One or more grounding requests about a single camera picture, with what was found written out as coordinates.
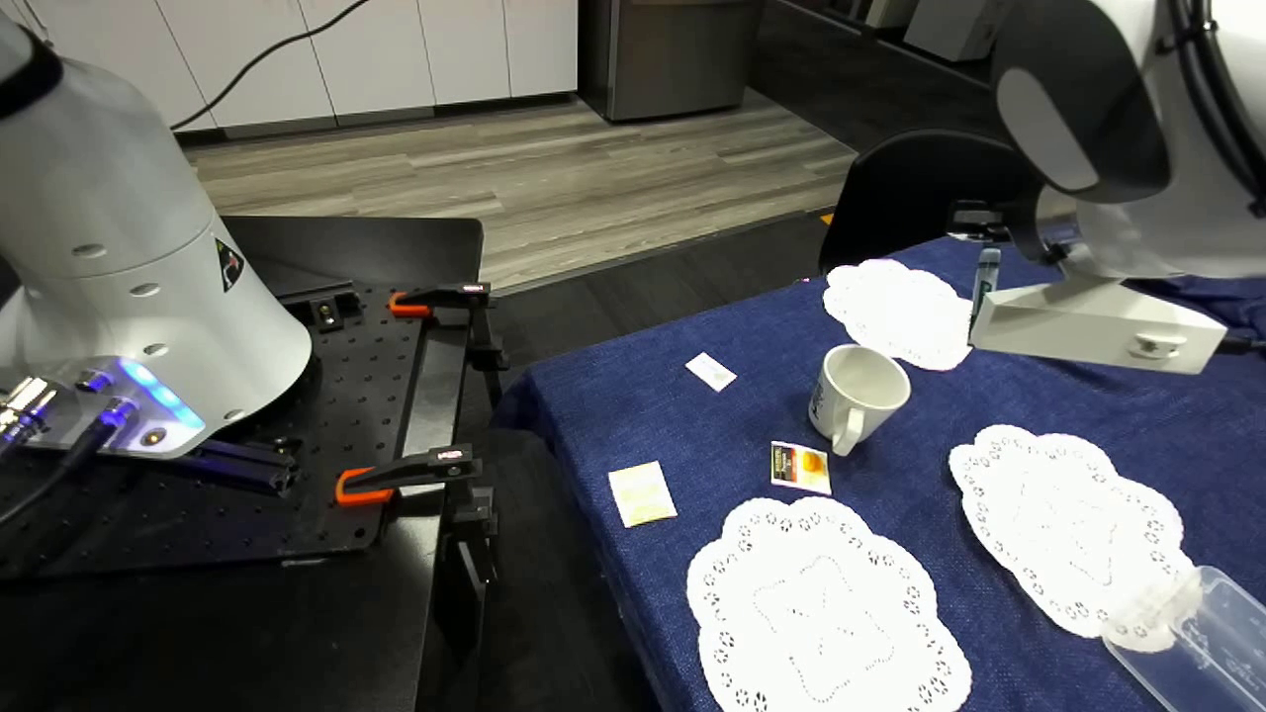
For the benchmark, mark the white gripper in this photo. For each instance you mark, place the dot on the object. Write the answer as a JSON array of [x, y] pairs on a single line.
[[1099, 321]]

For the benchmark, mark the green marker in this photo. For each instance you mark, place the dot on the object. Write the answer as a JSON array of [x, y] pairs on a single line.
[[988, 273]]

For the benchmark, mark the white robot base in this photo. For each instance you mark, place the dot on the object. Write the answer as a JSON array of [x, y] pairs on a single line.
[[126, 272]]

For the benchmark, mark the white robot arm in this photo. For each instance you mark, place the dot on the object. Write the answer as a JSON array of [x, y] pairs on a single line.
[[1150, 116]]

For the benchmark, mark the white ceramic mug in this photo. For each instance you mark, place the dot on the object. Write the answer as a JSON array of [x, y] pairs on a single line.
[[857, 393]]

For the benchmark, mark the white doily near mug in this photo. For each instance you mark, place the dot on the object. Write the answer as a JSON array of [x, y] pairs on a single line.
[[802, 607]]

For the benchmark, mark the white doily far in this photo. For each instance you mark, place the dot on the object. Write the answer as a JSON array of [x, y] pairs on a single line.
[[904, 313]]

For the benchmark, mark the black office chair right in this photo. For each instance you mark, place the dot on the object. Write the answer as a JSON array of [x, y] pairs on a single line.
[[929, 185]]

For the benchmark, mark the blue tablecloth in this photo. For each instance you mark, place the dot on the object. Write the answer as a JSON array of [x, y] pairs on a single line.
[[632, 401]]

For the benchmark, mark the small picture card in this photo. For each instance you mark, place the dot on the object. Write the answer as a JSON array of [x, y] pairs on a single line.
[[802, 468]]

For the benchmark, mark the white doily middle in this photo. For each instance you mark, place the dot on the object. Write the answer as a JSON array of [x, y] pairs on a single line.
[[1099, 550]]

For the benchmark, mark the small white paper slip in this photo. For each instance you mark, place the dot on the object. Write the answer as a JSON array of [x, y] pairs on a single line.
[[710, 370]]

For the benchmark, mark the pale yellow sticky note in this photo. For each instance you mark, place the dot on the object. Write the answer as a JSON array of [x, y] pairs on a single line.
[[644, 495]]

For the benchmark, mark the clear plastic container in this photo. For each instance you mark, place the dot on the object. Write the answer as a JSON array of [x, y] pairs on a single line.
[[1208, 649]]

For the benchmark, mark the stainless steel appliance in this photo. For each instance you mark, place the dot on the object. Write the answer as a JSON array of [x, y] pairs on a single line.
[[662, 58]]

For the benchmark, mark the orange black clamp far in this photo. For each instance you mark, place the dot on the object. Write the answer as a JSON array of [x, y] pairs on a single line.
[[474, 298]]

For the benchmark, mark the orange black clamp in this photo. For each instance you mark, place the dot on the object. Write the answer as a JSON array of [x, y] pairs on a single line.
[[474, 298], [439, 480]]

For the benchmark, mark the orange black clamp near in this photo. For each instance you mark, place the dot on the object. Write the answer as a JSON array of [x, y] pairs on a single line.
[[439, 480]]

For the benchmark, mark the black perforated mounting board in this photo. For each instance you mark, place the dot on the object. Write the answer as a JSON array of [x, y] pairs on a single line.
[[254, 493]]

